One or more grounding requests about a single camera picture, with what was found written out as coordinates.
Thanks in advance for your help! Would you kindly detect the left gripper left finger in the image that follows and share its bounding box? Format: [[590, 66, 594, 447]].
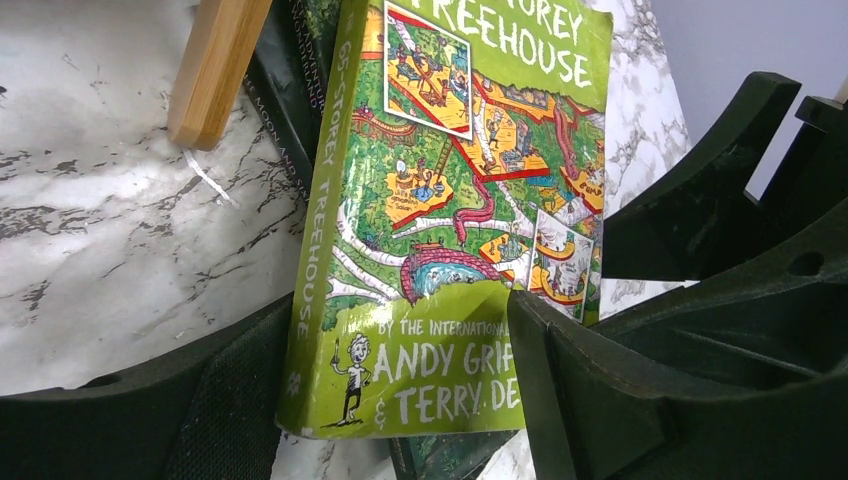
[[1, 296, 292, 479]]

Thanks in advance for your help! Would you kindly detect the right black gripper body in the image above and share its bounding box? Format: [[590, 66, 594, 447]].
[[755, 96, 847, 232]]

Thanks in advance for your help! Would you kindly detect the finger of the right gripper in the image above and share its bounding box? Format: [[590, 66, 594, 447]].
[[602, 72, 801, 281]]

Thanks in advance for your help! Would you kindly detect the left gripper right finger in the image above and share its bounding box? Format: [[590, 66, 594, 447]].
[[507, 203, 847, 479]]

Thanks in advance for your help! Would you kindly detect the lime green 65-storey treehouse book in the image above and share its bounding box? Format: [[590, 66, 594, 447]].
[[276, 1, 614, 439]]

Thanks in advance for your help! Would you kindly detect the wooden book rack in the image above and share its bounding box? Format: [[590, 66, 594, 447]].
[[167, 0, 272, 151]]

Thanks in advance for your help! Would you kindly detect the black bottom book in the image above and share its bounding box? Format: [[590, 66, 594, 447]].
[[243, 63, 516, 479]]

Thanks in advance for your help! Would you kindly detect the dark green forest cover book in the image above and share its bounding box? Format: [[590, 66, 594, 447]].
[[269, 0, 341, 190]]

